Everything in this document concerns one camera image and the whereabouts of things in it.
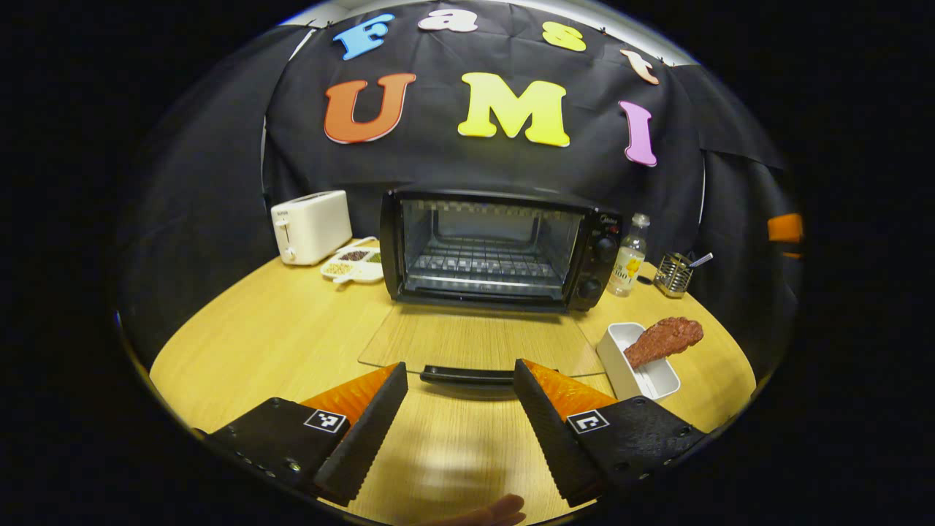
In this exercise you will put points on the clear plastic bottle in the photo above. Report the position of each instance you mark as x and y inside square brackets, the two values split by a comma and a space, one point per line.
[628, 259]

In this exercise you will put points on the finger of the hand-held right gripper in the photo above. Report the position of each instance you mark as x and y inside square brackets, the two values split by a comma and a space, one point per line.
[785, 229]

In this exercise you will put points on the metal spoon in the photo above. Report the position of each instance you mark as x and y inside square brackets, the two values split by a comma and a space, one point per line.
[701, 259]

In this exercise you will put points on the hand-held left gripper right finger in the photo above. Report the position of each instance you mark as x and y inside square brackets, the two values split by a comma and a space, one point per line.
[551, 435]

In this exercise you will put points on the white toaster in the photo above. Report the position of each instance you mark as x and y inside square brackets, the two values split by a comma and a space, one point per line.
[314, 226]

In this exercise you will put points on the black backdrop cloth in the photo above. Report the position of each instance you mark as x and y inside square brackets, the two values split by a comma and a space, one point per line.
[438, 153]

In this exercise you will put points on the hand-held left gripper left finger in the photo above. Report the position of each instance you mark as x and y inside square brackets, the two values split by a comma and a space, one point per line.
[365, 435]

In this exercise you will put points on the white rectangular tray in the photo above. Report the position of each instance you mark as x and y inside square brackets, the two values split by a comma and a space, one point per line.
[621, 361]

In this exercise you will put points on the white divided snack plate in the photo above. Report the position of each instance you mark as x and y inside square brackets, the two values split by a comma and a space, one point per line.
[354, 269]

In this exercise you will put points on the black electric oven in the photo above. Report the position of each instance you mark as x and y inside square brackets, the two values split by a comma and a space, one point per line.
[595, 248]

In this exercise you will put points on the red meat piece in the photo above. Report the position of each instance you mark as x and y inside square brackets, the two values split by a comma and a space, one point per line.
[665, 337]

